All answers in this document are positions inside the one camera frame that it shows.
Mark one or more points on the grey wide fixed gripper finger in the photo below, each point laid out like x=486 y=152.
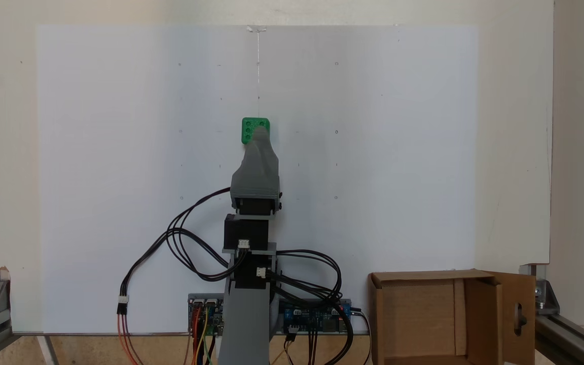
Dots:
x=257 y=170

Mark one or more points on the green dice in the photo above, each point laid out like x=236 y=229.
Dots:
x=249 y=129

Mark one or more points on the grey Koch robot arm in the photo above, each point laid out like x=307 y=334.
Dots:
x=249 y=314

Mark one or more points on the blue circuit board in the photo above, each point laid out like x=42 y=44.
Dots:
x=312 y=317

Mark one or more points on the white paper sheet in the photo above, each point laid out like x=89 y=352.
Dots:
x=398 y=152
x=119 y=126

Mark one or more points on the brown cardboard box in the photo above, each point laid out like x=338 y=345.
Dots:
x=418 y=319

